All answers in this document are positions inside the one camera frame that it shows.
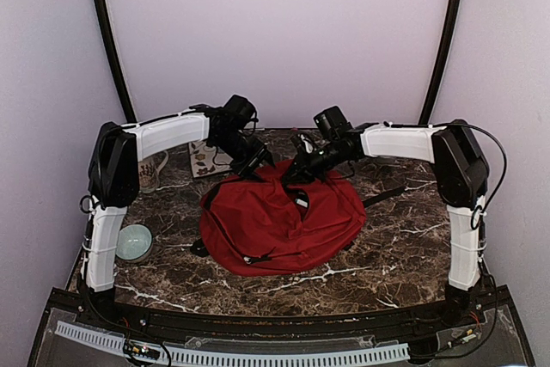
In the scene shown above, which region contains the cream floral mug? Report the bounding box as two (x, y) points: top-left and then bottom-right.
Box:
(138, 151), (169, 194)

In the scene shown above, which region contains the black curved table edge rail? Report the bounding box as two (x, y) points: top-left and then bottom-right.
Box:
(51, 289), (512, 342)

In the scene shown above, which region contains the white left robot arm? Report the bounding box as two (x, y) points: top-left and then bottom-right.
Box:
(80, 95), (274, 294)

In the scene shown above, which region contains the white slotted cable duct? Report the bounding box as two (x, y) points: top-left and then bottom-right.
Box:
(54, 321), (410, 366)

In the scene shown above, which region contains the teal capped white marker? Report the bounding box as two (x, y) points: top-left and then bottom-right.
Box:
(294, 198), (309, 208)

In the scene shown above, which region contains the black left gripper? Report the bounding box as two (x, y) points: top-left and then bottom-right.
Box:
(214, 131), (274, 181)

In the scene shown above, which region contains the red student backpack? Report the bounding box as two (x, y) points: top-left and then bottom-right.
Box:
(191, 158), (407, 277)

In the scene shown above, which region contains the floral ceramic trivet tile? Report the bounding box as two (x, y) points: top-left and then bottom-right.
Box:
(187, 141), (232, 179)

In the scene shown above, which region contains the green bowl front left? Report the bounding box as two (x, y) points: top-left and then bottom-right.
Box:
(116, 224), (153, 263)

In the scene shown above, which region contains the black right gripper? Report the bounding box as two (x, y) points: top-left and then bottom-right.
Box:
(281, 141), (350, 184)

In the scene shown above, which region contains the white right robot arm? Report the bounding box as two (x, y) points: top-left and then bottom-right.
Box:
(283, 106), (496, 327)

